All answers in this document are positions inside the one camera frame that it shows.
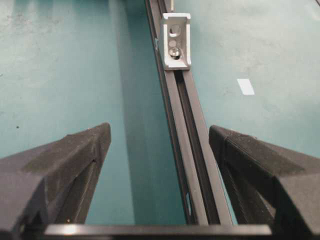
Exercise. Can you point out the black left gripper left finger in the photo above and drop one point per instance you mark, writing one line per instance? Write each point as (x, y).
(53, 183)

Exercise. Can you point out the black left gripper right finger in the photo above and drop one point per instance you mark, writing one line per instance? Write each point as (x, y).
(268, 184)

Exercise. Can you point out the white tape patch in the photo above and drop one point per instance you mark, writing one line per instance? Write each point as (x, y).
(246, 86)

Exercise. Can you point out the black aluminium rail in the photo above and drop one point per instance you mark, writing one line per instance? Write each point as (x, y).
(204, 197)

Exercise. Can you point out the silver metal corner bracket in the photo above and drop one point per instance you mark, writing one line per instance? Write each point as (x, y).
(175, 41)

